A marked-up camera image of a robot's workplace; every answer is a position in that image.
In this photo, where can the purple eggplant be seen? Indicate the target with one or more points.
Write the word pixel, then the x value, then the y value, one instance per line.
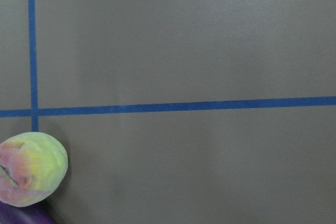
pixel 33 214

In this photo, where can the yellow pink peach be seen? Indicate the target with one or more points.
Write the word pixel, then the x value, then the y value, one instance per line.
pixel 33 164

